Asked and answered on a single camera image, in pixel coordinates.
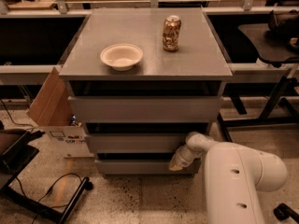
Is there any metal railing frame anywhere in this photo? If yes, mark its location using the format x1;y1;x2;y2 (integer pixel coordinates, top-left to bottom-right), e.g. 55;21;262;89
0;0;299;86

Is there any black stand left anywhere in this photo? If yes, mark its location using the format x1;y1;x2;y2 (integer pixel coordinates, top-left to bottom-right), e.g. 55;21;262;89
0;120;94;224

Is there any white paper bowl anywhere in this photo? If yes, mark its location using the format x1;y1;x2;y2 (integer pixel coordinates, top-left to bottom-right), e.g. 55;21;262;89
100;44;143;71

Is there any grey drawer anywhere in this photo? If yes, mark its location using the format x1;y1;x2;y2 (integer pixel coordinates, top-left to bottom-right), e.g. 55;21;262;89
95;153;201;175
67;80;225;124
84;122;211;154

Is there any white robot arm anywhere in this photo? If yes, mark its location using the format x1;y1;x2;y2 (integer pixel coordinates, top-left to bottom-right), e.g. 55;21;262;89
169;132;288;224

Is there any brown cardboard box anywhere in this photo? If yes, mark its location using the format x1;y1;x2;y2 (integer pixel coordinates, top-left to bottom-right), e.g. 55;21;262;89
27;68;93;158

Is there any grey drawer cabinet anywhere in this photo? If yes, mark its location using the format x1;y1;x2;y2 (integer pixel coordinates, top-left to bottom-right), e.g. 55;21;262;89
58;7;234;177

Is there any grey top drawer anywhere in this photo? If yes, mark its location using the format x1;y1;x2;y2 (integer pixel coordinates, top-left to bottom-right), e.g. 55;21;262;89
67;80;225;124

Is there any black caster bottom right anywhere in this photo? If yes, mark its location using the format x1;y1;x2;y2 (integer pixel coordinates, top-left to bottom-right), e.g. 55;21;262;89
274;203;299;224

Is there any black side table right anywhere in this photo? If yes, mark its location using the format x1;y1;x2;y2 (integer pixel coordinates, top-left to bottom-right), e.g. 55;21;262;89
218;23;299;142

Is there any gold soda can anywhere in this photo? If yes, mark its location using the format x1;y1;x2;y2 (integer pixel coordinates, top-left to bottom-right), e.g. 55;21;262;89
163;15;181;51

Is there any white gripper with foam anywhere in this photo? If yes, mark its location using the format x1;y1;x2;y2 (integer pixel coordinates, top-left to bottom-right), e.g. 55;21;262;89
168;145;200;172

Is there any black cable on floor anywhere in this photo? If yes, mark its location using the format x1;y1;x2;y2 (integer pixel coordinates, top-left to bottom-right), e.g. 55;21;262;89
15;172;83;224

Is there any grey bottom drawer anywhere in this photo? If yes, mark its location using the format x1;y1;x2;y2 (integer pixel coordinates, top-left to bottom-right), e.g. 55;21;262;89
95;153;201;175

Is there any grey middle drawer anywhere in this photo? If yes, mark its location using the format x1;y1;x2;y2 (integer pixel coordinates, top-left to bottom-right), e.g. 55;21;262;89
84;122;211;154

